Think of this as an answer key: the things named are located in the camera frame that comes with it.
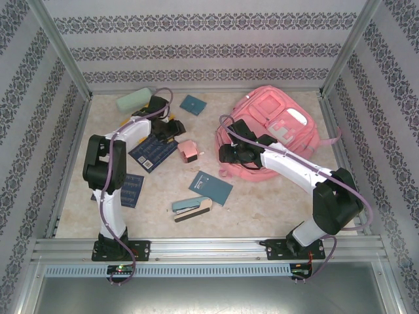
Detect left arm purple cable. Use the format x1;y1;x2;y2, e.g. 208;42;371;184
98;87;173;285

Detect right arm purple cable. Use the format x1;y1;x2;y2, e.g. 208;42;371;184
219;114;374;284

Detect aluminium side rail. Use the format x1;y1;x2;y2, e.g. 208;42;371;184
45;96;94;239
319;94;373;237

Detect mint green pencil case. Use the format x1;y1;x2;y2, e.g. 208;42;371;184
116;86;156;114

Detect slotted grey cable tray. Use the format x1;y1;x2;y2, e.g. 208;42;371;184
44;264;292;278

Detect pink backpack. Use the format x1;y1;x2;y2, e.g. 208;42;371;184
214;85;343;183

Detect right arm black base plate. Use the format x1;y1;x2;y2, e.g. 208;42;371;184
265;238;327;261

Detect aluminium frame post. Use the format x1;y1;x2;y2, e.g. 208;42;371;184
319;0;384;96
27;0;94;99

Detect small teal wallet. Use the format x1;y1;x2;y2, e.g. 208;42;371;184
179;94;208;116

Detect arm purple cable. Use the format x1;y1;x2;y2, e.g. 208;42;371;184
98;87;173;285
219;114;374;284

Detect dark blue book with barcode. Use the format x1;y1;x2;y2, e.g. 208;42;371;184
128;132;180;173

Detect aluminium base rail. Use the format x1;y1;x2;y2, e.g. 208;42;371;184
32;237;384;262

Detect blue and beige stapler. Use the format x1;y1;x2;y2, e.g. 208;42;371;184
172;196;213;224

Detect grey metal panel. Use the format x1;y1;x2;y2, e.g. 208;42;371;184
32;261;397;314

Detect teal notebook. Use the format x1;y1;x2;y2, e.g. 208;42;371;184
189;169;234;206

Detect dark blue printed book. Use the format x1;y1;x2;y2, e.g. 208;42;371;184
90;175;145;207

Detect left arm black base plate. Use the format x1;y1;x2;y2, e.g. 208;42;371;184
91;240;151;262

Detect pink pencil sharpener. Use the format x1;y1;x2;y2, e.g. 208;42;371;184
177;139;206;164

